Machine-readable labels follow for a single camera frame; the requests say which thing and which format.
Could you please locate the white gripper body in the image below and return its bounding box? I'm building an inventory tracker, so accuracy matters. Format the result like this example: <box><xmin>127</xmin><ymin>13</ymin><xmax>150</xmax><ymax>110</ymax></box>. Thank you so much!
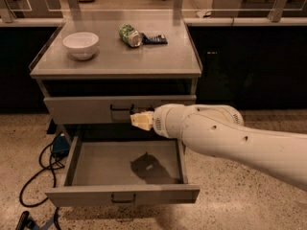
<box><xmin>153</xmin><ymin>104</ymin><xmax>184</xmax><ymax>138</ymax></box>

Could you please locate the green soda can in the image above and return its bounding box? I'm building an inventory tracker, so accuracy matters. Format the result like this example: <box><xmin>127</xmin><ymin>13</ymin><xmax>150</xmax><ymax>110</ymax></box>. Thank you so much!
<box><xmin>118</xmin><ymin>24</ymin><xmax>143</xmax><ymax>48</ymax></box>

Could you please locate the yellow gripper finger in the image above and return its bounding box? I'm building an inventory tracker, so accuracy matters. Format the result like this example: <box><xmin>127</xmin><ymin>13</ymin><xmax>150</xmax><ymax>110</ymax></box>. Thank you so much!
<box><xmin>130</xmin><ymin>111</ymin><xmax>154</xmax><ymax>131</ymax></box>

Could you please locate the background grey desk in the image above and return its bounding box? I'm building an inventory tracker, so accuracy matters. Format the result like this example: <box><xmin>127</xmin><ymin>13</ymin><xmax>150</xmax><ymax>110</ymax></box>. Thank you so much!
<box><xmin>211</xmin><ymin>0</ymin><xmax>307</xmax><ymax>17</ymax></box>

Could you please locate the clear acrylic barrier panel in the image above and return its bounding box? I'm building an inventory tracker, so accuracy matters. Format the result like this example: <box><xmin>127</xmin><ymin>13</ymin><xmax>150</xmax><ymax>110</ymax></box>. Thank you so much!
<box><xmin>0</xmin><ymin>0</ymin><xmax>307</xmax><ymax>23</ymax></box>

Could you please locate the open middle grey drawer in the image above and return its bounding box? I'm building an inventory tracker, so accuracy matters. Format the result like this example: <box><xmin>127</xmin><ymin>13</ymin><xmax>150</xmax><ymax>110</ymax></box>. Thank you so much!
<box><xmin>46</xmin><ymin>136</ymin><xmax>200</xmax><ymax>207</ymax></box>

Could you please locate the grey drawer cabinet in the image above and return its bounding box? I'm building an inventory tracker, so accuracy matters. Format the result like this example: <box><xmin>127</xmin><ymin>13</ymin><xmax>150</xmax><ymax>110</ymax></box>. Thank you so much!
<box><xmin>31</xmin><ymin>11</ymin><xmax>202</xmax><ymax>140</ymax></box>

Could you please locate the black tool on floor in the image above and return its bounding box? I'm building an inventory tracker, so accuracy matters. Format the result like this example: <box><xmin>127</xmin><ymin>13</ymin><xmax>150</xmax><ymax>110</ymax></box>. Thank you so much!
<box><xmin>15</xmin><ymin>211</ymin><xmax>35</xmax><ymax>230</ymax></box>

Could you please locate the blue power box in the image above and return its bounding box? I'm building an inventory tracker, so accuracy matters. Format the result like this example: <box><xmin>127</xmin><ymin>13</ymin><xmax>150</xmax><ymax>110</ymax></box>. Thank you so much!
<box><xmin>52</xmin><ymin>135</ymin><xmax>70</xmax><ymax>156</ymax></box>

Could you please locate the black floor cable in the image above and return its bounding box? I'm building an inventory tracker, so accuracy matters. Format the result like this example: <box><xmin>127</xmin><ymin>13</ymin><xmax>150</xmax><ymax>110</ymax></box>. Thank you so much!
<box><xmin>18</xmin><ymin>142</ymin><xmax>66</xmax><ymax>208</ymax></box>

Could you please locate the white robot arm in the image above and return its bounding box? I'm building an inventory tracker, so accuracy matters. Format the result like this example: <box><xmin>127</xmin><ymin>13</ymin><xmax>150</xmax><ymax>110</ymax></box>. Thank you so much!
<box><xmin>130</xmin><ymin>103</ymin><xmax>307</xmax><ymax>191</ymax></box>

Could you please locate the closed upper grey drawer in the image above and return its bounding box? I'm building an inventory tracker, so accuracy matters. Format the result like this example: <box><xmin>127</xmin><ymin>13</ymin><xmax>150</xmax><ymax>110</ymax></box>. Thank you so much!
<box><xmin>44</xmin><ymin>95</ymin><xmax>196</xmax><ymax>125</ymax></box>

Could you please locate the blue snack bar wrapper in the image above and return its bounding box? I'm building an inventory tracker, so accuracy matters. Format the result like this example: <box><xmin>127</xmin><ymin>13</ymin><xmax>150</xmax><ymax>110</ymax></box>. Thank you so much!
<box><xmin>142</xmin><ymin>34</ymin><xmax>168</xmax><ymax>45</ymax></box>

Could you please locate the white ceramic bowl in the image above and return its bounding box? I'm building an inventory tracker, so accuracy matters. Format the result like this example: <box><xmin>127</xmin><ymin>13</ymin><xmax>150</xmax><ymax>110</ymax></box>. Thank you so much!
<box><xmin>62</xmin><ymin>32</ymin><xmax>99</xmax><ymax>60</ymax></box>

